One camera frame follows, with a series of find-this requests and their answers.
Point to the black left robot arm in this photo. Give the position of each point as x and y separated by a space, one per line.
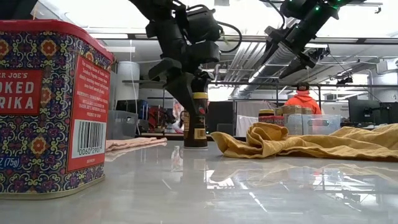
155 12

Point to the grey translucent plastic bin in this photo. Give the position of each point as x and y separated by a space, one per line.
122 126

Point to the black cabinet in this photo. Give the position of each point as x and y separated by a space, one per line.
220 116

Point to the clear plastic bin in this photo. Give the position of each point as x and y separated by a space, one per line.
326 124

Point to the white cylindrical tank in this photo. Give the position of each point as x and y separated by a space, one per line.
127 81

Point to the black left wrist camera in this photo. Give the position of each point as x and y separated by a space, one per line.
202 25

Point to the black computer monitor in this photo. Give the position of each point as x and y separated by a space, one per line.
362 110
390 112

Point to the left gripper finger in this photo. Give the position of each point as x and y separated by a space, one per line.
183 90
203 81

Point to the ribbed silver ventilation duct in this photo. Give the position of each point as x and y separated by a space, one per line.
245 65

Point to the person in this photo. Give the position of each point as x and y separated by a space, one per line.
303 101

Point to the mustard yellow cloth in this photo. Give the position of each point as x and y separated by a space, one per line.
311 146

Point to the fluorescent ceiling light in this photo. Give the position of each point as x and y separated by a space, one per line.
120 49

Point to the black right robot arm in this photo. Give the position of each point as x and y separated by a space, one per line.
314 15

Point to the pink folded cloth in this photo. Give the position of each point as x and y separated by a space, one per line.
133 143

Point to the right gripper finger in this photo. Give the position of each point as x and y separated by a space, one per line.
298 68
271 49

